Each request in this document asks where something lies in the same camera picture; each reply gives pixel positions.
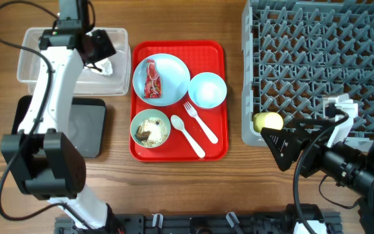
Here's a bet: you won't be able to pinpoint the white tissue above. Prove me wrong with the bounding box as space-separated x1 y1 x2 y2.
85 58 113 76

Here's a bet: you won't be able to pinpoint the yellow cup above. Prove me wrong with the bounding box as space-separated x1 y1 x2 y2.
253 112 284 133

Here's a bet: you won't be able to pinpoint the red snack wrapper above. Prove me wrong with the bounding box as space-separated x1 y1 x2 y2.
144 59 162 99

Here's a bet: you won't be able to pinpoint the green bowl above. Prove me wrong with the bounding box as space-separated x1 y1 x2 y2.
130 109 171 148

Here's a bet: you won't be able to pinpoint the light blue bowl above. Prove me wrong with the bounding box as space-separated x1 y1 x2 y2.
188 72 227 109

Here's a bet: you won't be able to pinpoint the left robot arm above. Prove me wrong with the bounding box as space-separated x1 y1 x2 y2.
0 1 121 233

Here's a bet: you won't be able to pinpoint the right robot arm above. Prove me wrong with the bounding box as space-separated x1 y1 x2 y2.
261 120 374 233

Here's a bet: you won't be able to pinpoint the clear plastic waste bin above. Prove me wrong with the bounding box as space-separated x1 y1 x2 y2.
17 27 131 96

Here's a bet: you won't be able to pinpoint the black food waste tray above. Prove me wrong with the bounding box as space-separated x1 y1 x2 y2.
0 96 107 164

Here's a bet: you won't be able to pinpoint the grey dishwasher rack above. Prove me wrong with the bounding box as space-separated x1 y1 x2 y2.
242 0 374 151

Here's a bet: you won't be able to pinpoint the white plastic fork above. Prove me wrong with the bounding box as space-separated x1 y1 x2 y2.
183 101 218 144

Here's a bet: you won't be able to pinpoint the light blue plate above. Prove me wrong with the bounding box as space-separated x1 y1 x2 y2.
132 53 191 107

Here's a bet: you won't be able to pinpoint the food scraps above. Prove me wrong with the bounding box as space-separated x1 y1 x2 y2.
135 117 169 147

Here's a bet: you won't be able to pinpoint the red serving tray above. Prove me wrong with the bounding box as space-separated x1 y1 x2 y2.
130 40 229 161

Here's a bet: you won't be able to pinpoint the white plastic spoon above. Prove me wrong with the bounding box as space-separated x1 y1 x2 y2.
170 115 205 159

